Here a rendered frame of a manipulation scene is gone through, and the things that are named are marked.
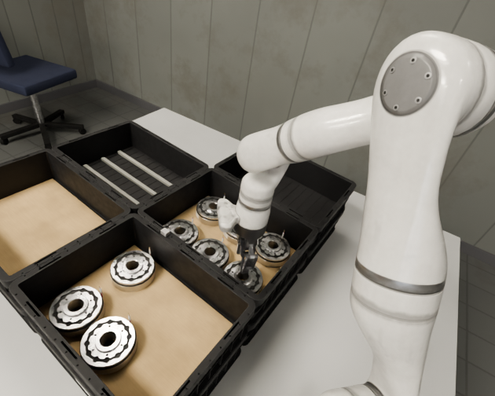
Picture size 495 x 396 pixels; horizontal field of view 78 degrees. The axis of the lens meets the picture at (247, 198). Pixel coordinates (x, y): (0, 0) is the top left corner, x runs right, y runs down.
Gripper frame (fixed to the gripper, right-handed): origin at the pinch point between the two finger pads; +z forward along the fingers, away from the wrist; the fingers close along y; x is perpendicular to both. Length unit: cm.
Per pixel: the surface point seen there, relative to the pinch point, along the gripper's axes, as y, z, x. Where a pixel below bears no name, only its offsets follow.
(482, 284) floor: 44, 89, -180
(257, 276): -2.7, 4.0, -3.9
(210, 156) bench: 76, 18, 2
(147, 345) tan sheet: -16.4, 7.0, 21.8
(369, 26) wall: 147, -34, -95
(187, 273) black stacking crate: -1.7, 2.9, 13.6
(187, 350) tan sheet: -18.2, 7.1, 13.6
